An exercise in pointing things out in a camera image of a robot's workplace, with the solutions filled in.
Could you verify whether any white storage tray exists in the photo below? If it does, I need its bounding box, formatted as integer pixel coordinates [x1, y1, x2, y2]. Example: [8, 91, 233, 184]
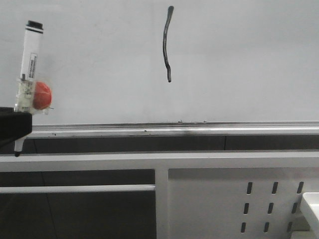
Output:
[300, 192, 319, 239]
[291, 231, 317, 239]

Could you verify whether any white metal stand frame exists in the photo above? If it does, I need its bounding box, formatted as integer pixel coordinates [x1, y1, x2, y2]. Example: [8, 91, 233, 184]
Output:
[0, 151, 319, 239]

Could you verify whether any white upper storage tray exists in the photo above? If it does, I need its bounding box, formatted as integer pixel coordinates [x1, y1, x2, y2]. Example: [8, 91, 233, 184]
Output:
[300, 192, 319, 239]

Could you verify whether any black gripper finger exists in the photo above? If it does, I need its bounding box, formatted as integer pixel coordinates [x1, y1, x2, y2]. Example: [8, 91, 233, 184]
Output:
[0, 107, 33, 154]

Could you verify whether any red round magnet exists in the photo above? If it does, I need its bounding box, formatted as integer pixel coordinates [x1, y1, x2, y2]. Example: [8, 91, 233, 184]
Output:
[33, 81, 52, 110]

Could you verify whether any black drawn line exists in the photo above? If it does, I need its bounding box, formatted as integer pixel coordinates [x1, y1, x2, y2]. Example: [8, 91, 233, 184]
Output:
[162, 5, 174, 83]

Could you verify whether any white lower storage tray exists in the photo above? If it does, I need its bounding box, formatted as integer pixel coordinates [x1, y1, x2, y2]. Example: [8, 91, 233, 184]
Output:
[291, 231, 317, 239]

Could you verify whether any white whiteboard with aluminium tray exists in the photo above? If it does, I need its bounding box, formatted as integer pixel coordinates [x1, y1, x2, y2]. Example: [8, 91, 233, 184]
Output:
[0, 0, 319, 134]

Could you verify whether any white black whiteboard marker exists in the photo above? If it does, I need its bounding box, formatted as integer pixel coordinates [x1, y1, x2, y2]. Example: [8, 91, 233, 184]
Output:
[13, 20, 45, 157]

